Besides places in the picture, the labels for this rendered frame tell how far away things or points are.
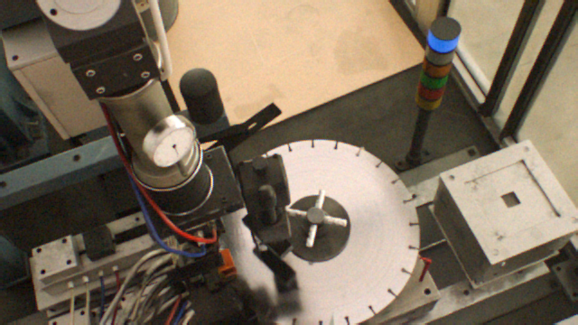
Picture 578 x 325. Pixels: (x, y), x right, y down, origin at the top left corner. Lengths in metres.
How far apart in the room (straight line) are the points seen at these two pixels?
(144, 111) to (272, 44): 0.92
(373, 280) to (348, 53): 0.63
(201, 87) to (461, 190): 0.48
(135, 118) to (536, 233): 0.74
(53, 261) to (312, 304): 0.46
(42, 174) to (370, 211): 0.53
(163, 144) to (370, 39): 0.97
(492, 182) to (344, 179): 0.26
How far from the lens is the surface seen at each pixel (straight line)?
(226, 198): 0.70
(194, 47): 1.47
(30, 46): 0.57
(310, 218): 0.94
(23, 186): 1.03
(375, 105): 1.34
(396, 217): 1.00
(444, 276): 1.19
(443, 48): 0.95
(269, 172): 0.69
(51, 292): 1.19
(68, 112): 0.62
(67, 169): 1.01
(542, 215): 1.11
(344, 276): 0.96
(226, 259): 0.96
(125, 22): 0.45
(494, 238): 1.07
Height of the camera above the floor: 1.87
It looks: 61 degrees down
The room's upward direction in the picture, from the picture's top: 8 degrees counter-clockwise
